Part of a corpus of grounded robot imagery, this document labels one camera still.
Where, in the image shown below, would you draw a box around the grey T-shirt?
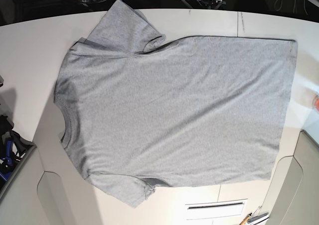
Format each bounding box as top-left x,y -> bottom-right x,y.
54,0 -> 298,208

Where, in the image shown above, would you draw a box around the white vent panel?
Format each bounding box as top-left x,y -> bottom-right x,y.
184,199 -> 248,220

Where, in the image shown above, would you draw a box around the tools at bottom edge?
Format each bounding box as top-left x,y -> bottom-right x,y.
240,206 -> 269,225

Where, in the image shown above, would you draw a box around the blue and black equipment pile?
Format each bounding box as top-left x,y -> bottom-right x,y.
0,115 -> 33,189

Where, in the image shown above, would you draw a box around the orange object at right edge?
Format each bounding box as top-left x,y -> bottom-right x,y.
313,95 -> 319,111

